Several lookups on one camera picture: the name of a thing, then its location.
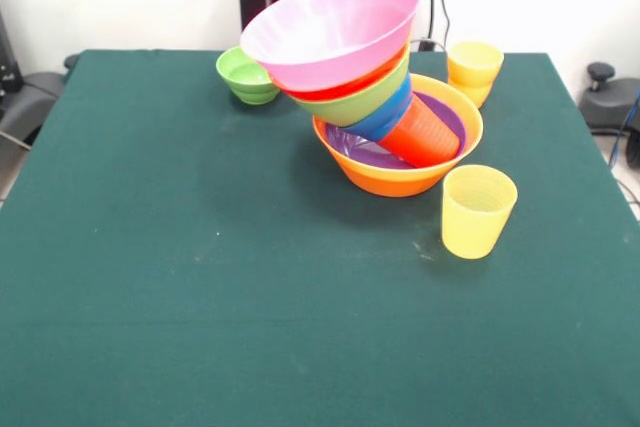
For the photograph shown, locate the pale yellow plastic cup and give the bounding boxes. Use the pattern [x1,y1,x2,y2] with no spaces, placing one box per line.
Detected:
[441,164,519,260]

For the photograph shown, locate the small green plastic bowl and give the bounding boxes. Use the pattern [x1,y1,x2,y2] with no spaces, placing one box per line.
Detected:
[215,45,282,106]

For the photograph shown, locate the large green plastic bowl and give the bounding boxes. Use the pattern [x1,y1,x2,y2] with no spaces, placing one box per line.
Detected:
[291,52,413,129]

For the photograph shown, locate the red plastic cup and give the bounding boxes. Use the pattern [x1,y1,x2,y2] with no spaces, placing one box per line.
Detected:
[376,95,462,169]

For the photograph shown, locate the red plastic bowl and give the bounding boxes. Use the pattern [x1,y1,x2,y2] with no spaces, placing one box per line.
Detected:
[281,42,413,103]

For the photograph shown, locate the pink plastic bowl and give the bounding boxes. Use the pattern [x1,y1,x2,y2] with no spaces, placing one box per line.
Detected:
[239,0,421,94]

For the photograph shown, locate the black chair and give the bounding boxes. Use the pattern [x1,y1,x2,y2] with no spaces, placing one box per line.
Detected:
[0,9,69,141]

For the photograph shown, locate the dark green tablecloth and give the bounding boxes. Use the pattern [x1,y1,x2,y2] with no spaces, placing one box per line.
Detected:
[0,49,640,427]

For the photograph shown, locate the purple plastic bowl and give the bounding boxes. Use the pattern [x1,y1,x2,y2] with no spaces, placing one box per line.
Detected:
[324,90,468,171]

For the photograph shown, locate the orange-yellow plastic cup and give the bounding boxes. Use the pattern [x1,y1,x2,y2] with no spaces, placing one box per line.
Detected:
[446,40,505,110]

